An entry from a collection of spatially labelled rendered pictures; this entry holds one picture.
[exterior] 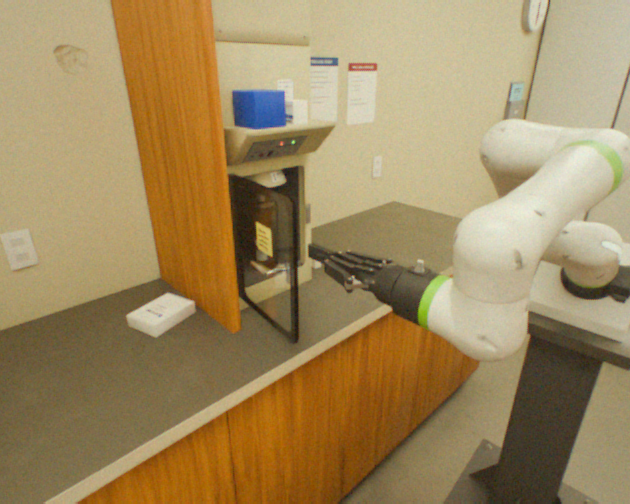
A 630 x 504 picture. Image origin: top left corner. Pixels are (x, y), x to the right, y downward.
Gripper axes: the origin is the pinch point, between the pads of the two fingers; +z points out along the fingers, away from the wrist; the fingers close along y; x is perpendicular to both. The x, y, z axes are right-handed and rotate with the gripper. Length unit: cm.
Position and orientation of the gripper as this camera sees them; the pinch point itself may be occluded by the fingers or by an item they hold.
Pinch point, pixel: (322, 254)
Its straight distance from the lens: 83.7
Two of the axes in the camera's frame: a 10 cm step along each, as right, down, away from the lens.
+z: -6.9, -2.9, 6.6
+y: -7.3, 2.9, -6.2
